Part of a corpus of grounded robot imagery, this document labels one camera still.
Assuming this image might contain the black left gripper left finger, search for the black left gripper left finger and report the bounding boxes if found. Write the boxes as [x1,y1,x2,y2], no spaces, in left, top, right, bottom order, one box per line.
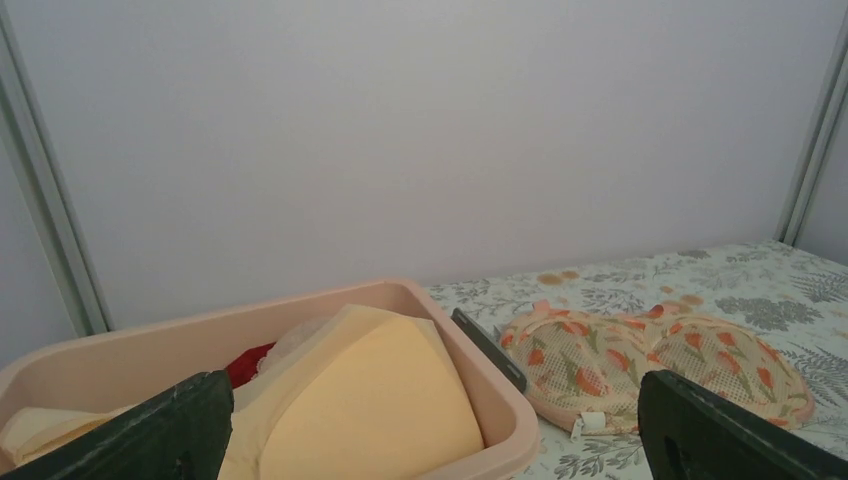
[1,370,234,479]

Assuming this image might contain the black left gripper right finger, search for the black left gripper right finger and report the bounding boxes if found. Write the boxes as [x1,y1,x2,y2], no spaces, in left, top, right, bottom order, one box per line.
[638,370,847,480]

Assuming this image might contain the floral mesh laundry bag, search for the floral mesh laundry bag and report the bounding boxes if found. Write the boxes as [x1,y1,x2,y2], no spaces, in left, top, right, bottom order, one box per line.
[500,301,815,437]

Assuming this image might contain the beige bra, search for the beige bra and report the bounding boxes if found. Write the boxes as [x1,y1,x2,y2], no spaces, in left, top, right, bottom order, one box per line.
[1,305,485,479]

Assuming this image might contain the red garment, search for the red garment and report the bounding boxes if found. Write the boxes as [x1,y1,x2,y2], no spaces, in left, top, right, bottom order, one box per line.
[225,342,275,389]

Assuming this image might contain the pink plastic basket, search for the pink plastic basket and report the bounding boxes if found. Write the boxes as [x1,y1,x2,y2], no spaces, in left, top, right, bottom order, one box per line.
[1,279,540,479]

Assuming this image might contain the grey basket handle clip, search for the grey basket handle clip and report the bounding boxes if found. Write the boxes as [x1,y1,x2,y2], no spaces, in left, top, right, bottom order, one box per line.
[450,308,528,394]

